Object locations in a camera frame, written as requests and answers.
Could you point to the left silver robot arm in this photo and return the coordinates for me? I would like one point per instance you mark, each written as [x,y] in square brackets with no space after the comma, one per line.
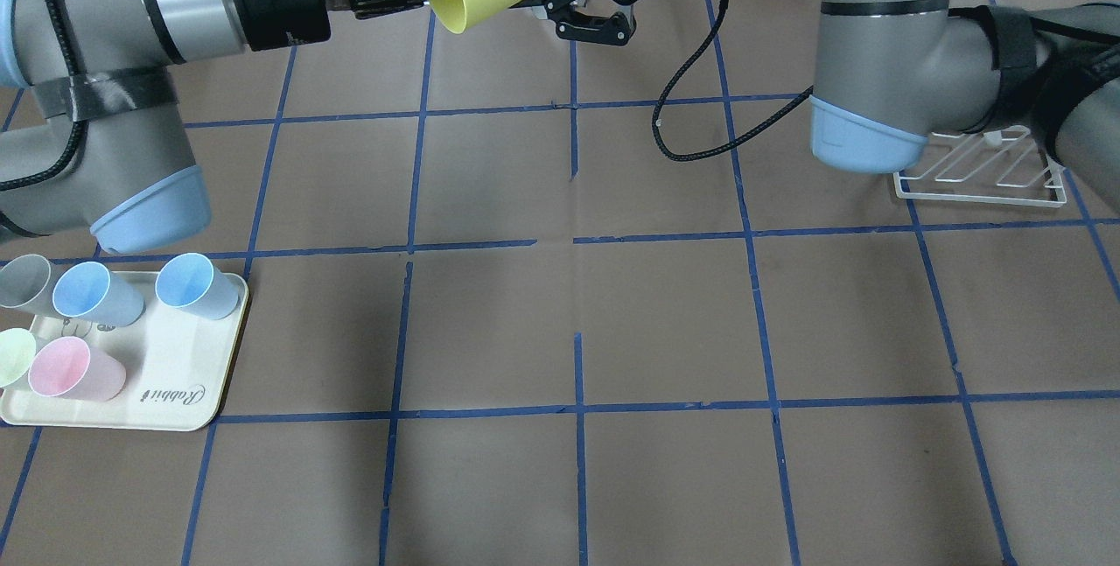
[112,154]

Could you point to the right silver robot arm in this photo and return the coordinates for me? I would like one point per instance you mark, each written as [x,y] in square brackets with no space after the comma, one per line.
[888,73]

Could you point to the blue cup near tray logo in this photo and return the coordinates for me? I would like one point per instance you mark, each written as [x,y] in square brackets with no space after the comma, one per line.
[192,283]

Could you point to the blue cup tray middle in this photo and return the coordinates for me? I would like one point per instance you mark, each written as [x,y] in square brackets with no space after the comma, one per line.
[90,291]

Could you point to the grey plastic cup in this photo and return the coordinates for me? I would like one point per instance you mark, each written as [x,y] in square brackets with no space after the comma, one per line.
[27,285]

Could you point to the pink plastic cup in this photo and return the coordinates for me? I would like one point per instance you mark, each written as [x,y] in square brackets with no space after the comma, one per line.
[71,368]

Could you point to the pale cream plastic cup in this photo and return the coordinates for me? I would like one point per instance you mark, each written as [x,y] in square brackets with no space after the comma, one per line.
[18,349]

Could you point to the cream plastic tray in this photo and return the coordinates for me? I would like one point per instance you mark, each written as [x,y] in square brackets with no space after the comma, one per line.
[176,365]

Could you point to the white wire dish rack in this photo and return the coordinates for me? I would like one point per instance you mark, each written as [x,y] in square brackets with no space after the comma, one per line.
[1001,167]

